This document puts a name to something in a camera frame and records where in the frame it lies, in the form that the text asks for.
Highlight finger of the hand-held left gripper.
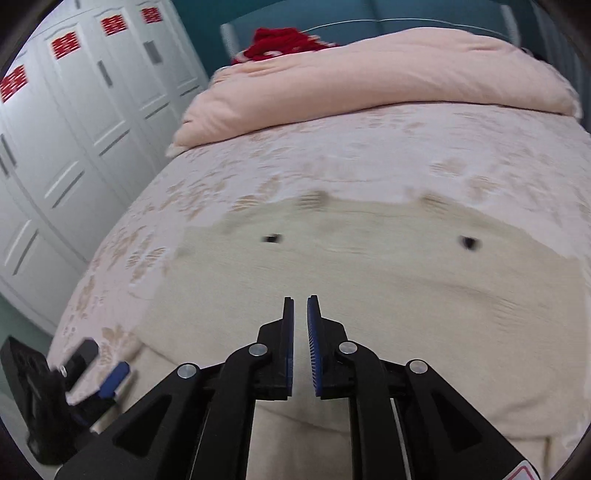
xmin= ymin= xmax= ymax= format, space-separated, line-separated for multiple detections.
xmin=69 ymin=361 xmax=132 ymax=418
xmin=59 ymin=338 xmax=100 ymax=394

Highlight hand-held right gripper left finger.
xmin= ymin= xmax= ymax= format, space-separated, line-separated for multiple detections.
xmin=54 ymin=296 xmax=296 ymax=480

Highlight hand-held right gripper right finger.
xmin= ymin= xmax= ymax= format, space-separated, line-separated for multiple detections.
xmin=306 ymin=295 xmax=541 ymax=480

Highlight cream knitted sweater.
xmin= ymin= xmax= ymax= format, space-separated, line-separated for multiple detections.
xmin=134 ymin=196 xmax=591 ymax=480

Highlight white wardrobe doors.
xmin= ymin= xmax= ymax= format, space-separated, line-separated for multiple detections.
xmin=0 ymin=0 xmax=211 ymax=334

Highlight pink butterfly print bed sheet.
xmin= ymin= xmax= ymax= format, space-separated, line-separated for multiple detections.
xmin=46 ymin=104 xmax=591 ymax=370

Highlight pink duvet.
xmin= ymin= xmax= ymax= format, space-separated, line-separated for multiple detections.
xmin=166 ymin=27 xmax=583 ymax=158

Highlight red patterned cloth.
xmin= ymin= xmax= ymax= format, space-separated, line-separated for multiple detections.
xmin=231 ymin=28 xmax=340 ymax=66

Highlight teal padded headboard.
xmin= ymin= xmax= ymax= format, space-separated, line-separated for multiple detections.
xmin=154 ymin=0 xmax=532 ymax=79

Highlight blue grey curtain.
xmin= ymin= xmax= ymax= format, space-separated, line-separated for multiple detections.
xmin=531 ymin=0 xmax=591 ymax=121

